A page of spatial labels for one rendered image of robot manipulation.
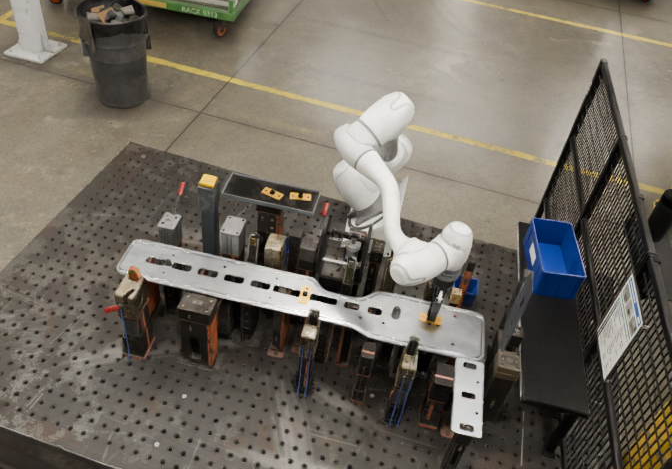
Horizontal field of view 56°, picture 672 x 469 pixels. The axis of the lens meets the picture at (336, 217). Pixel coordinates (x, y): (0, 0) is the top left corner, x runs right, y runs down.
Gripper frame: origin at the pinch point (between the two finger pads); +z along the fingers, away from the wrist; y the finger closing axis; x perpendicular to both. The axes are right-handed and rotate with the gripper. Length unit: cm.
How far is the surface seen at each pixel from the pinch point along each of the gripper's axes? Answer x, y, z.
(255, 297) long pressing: -63, 6, 7
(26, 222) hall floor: -236, -92, 107
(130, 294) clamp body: -104, 21, 3
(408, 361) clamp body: -5.8, 21.9, 2.1
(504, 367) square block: 25.8, 16.4, 0.6
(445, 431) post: 14.3, 23.3, 36.0
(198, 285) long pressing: -85, 7, 7
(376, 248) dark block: -24.5, -20.2, -4.9
